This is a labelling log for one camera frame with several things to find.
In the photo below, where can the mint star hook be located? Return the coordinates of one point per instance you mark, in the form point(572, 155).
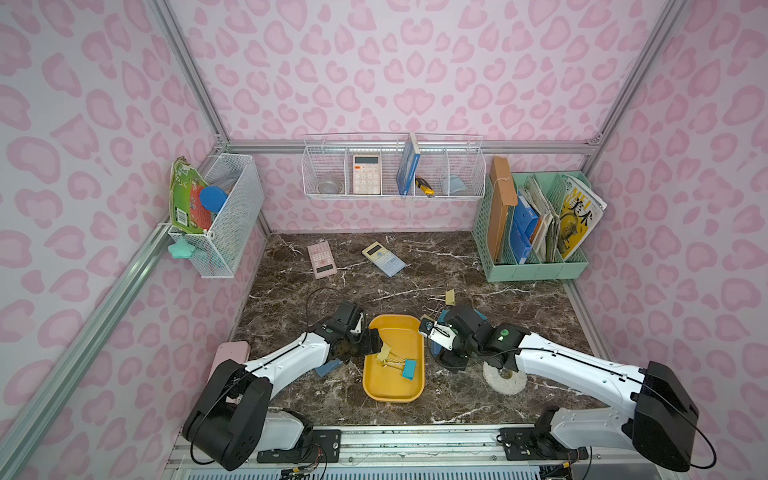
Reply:
point(181, 248)

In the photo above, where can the green desk file organizer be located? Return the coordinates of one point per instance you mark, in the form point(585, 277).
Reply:
point(544, 263)

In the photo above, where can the green snack package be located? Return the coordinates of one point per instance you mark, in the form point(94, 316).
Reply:
point(186, 211)

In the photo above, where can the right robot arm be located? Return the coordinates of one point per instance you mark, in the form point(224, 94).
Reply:
point(645, 409)

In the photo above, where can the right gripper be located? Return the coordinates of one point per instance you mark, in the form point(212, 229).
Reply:
point(442, 346)

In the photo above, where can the yellow binder clip top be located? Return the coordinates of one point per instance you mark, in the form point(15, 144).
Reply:
point(450, 297)

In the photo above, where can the yellow binder clip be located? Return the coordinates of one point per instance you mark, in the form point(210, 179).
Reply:
point(383, 357)
point(450, 297)

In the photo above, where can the blue book in basket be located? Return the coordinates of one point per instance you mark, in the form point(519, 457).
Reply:
point(405, 177)

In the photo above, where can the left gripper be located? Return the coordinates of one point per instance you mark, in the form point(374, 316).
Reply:
point(365, 341)

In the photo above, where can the blue cup in basket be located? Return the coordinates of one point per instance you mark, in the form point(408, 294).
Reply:
point(454, 185)

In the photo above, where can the white mesh side basket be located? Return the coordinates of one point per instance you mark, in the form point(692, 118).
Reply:
point(220, 249)

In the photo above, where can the yellow black small toy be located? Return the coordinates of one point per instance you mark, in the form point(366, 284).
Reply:
point(424, 186)

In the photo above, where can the white orange calculator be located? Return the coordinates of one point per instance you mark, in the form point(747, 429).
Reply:
point(366, 174)

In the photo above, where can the pink calculator on table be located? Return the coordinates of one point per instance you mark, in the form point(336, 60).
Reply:
point(322, 260)

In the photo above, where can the clear cup in basket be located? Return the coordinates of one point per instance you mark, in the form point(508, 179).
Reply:
point(330, 185)

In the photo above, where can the white tape roll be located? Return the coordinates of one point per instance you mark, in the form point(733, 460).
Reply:
point(504, 381)

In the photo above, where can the blue round disc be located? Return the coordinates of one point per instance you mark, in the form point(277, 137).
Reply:
point(213, 198)

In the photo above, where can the blue folder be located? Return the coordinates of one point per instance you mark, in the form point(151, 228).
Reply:
point(524, 223)

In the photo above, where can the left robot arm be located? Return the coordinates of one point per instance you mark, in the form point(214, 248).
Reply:
point(232, 419)

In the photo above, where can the brown folder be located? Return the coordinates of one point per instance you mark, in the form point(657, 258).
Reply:
point(504, 196)

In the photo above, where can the yellow blue calculator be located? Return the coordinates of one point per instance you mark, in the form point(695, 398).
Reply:
point(384, 259)

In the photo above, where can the white wire wall basket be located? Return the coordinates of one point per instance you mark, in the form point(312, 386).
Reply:
point(441, 156)

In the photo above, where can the blue notebook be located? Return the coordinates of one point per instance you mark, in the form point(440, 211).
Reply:
point(328, 367)

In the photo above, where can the yellow magazine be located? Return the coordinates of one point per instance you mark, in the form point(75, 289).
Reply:
point(582, 209)

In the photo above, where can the yellow plastic storage box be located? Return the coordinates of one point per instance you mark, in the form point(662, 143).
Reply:
point(383, 384)

